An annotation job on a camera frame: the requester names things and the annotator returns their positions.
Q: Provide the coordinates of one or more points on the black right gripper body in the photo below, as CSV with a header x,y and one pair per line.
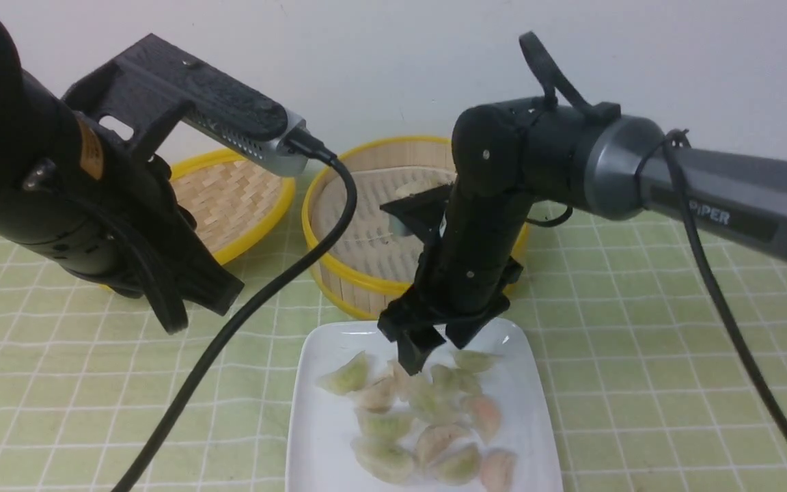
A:
x,y
467,265

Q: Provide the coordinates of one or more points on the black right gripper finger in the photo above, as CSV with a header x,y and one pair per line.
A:
x,y
461,328
414,348

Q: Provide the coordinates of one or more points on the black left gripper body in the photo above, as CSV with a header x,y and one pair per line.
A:
x,y
70,195

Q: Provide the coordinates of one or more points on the green dumpling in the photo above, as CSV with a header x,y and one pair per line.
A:
x,y
350,377
475,361
446,382
428,404

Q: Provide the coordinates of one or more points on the white dumpling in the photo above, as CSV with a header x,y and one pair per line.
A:
x,y
420,186

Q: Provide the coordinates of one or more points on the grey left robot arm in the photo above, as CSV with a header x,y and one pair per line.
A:
x,y
81,184

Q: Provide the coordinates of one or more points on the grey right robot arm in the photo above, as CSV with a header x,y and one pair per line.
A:
x,y
509,155

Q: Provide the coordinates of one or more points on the pale pink dumpling upper plate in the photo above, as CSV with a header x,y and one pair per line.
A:
x,y
401,380

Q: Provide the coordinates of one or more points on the green dumpling upper middle plate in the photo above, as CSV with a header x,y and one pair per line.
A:
x,y
468,382

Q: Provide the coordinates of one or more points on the green dumpling plate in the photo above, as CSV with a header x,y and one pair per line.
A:
x,y
458,468
385,460
468,382
391,425

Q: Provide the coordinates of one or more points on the pale dumpling left on plate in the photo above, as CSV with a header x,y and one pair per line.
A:
x,y
378,396

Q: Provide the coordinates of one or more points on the pink dumpling right of plate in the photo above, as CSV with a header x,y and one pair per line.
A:
x,y
484,416

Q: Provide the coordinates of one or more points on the green dumpling left middle plate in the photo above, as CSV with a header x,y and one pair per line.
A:
x,y
391,425

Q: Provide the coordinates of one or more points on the pink dumpling lower centre plate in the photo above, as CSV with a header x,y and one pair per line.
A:
x,y
435,440

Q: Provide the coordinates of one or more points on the green dumpling lower left plate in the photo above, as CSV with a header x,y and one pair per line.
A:
x,y
385,460

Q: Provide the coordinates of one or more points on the white square plate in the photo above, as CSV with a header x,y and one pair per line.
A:
x,y
322,425

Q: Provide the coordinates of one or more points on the green dumpling bottom centre plate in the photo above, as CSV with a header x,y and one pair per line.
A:
x,y
458,468

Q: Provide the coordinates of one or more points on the pink dumpling bottom right plate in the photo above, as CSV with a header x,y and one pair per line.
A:
x,y
497,470

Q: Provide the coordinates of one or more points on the bamboo steamer basket yellow rim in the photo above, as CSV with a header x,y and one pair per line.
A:
x,y
355,293

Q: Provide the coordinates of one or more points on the white steamer liner paper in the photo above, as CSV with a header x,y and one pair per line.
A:
x,y
368,246

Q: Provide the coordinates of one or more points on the bamboo steamer lid yellow rim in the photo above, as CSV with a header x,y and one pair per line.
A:
x,y
234,202

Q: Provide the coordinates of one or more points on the green checkered tablecloth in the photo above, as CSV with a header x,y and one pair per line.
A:
x,y
644,388

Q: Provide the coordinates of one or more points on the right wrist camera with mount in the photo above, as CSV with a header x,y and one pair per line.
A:
x,y
418,215

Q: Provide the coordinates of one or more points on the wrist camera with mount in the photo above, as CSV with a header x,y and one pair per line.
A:
x,y
418,215
153,86

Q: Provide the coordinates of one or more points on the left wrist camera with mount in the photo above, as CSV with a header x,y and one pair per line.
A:
x,y
153,86

